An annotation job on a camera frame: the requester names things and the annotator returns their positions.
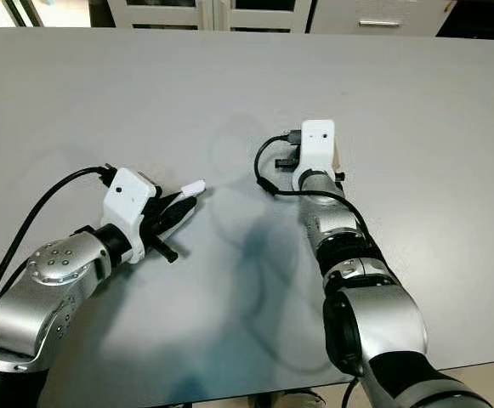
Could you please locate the white paper scrap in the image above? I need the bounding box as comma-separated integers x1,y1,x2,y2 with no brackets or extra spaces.
180,179,207,200

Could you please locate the white glass-door cabinet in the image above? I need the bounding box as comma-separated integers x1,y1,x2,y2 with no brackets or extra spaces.
108,0,315,35

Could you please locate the white drawer cabinet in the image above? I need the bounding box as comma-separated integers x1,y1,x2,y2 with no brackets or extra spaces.
309,0,456,37

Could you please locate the sliding glass door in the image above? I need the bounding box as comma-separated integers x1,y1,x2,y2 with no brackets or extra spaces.
0,0,94,28

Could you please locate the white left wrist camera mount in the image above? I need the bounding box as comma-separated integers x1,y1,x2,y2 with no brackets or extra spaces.
102,168,159,256

